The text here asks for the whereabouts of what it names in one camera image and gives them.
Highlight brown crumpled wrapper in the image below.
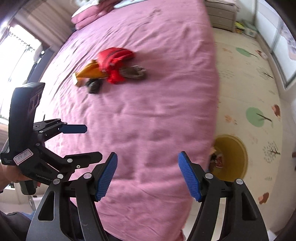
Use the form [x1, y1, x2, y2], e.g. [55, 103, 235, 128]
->
[119, 65, 147, 80]

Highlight dark round trash piece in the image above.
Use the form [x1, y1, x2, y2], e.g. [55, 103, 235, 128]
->
[85, 79, 103, 94]

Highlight folded pink quilt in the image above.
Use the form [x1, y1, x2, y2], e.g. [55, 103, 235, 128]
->
[71, 0, 120, 30]

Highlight left hand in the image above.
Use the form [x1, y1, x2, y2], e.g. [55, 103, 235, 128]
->
[0, 164, 30, 192]

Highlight pink bed sheet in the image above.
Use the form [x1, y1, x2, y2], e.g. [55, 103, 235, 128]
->
[36, 1, 219, 240]

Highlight folded light blue blanket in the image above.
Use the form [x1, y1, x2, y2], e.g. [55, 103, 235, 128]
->
[114, 0, 146, 9]

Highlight cartoon tree play mat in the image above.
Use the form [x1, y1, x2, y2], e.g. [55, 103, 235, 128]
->
[214, 29, 295, 232]

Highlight beige nightstand drawers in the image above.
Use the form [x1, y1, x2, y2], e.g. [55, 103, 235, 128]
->
[204, 1, 239, 32]

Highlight orange cloth bag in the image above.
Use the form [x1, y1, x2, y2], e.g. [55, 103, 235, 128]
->
[72, 60, 108, 87]

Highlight yellow trash bin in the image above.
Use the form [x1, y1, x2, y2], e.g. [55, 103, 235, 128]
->
[209, 135, 248, 182]

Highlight brown curtain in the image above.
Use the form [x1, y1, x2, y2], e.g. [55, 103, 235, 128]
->
[15, 1, 77, 51]

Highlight white storage box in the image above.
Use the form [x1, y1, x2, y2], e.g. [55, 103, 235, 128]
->
[244, 23, 257, 38]

